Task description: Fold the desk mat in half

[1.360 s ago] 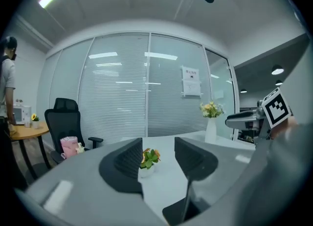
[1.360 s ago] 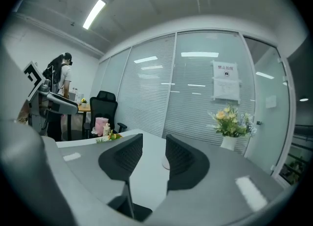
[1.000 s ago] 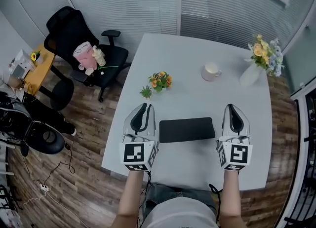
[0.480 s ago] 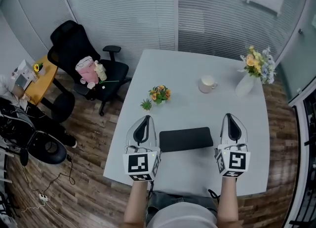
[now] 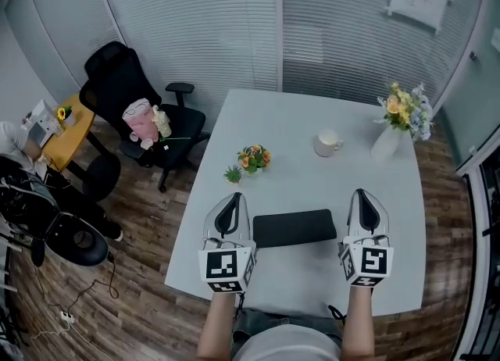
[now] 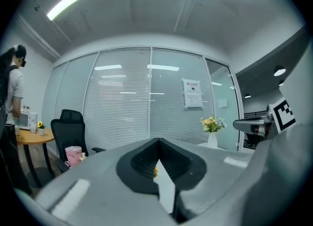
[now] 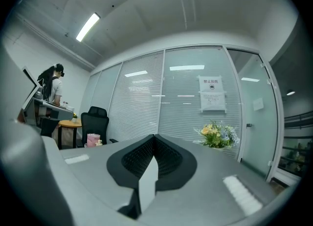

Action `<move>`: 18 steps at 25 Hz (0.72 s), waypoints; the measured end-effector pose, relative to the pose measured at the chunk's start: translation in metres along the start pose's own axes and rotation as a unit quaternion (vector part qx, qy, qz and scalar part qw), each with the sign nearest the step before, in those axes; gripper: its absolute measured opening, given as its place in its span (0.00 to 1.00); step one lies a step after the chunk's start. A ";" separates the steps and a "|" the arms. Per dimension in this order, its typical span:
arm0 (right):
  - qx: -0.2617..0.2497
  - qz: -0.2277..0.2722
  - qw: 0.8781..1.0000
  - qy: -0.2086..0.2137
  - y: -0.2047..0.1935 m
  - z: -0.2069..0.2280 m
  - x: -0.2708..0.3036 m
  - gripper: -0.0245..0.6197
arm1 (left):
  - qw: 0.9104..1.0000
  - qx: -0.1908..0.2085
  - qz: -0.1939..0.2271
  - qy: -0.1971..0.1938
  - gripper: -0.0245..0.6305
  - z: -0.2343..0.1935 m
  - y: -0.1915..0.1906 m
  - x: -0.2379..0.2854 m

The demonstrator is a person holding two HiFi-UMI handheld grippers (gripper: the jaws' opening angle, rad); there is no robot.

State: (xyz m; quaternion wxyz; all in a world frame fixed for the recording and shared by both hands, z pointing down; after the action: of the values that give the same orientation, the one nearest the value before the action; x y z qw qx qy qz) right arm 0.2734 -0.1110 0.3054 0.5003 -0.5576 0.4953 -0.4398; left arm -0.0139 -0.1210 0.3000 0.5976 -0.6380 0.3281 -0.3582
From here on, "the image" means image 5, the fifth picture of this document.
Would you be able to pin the person's left forearm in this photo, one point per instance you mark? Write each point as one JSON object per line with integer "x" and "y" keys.
{"x": 218, "y": 328}

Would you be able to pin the round wooden pedestal table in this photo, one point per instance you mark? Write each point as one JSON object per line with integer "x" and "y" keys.
{"x": 74, "y": 136}

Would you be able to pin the black swivel chair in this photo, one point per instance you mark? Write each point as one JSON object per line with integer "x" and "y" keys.
{"x": 78, "y": 242}

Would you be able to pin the frosted glass door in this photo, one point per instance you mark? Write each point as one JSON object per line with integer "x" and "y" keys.
{"x": 476, "y": 97}

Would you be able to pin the white box appliance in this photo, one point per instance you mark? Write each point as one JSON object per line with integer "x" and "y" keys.
{"x": 41, "y": 125}

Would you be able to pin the small sunflower pot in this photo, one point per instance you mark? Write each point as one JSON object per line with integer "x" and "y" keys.
{"x": 65, "y": 114}

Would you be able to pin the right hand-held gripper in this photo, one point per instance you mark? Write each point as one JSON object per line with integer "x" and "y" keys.
{"x": 371, "y": 261}

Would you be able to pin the orange flower pot plant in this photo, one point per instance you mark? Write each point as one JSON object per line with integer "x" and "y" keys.
{"x": 254, "y": 160}

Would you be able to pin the person's white shirt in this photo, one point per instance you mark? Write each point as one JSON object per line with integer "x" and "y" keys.
{"x": 285, "y": 345}

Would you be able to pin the person's denim jeans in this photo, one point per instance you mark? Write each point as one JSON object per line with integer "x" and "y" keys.
{"x": 273, "y": 318}

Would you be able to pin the small green succulent pot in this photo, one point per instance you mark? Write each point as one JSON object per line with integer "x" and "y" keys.
{"x": 233, "y": 175}

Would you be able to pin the black metal railing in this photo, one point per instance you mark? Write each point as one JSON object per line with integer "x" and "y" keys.
{"x": 486, "y": 273}

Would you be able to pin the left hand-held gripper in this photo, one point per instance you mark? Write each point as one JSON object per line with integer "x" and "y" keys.
{"x": 222, "y": 269}

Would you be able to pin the yellow printed card mat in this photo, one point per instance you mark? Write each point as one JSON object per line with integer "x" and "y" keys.
{"x": 293, "y": 228}

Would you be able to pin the person's right forearm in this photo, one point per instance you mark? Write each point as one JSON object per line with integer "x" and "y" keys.
{"x": 357, "y": 324}

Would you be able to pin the white power strip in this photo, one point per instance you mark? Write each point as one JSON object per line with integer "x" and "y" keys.
{"x": 67, "y": 316}

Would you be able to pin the green stick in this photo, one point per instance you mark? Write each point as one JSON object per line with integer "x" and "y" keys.
{"x": 176, "y": 139}

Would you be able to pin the cream plush toy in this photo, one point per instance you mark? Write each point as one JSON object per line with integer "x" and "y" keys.
{"x": 162, "y": 121}

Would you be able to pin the white vase with flowers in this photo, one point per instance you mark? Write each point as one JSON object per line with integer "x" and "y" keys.
{"x": 386, "y": 144}

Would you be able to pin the black mesh office chair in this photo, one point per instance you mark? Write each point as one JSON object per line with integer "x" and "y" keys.
{"x": 113, "y": 78}

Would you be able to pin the white mug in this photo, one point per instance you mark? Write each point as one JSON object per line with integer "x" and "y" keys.
{"x": 326, "y": 144}

